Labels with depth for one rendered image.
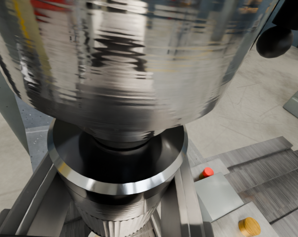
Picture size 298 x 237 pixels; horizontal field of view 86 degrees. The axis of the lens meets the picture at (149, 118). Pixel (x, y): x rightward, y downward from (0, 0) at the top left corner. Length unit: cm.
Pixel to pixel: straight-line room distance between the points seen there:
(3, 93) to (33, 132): 11
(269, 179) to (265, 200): 7
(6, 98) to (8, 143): 133
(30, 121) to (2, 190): 116
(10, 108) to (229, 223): 55
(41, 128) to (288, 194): 66
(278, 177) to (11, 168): 165
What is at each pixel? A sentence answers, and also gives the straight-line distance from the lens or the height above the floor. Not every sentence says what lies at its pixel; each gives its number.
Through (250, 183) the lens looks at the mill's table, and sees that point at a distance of 52.
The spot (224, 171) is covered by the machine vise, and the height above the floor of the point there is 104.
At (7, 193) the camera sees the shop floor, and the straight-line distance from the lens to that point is 158.
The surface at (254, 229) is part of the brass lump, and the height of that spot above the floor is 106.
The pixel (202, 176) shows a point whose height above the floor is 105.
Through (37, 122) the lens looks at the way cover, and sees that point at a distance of 49.
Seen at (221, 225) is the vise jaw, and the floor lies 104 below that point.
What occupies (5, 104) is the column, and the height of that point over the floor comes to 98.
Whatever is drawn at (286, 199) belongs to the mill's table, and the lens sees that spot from 57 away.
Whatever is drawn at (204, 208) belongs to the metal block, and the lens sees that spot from 27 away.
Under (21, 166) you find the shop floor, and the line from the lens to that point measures 166.
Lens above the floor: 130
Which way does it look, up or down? 44 degrees down
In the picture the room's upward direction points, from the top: 12 degrees clockwise
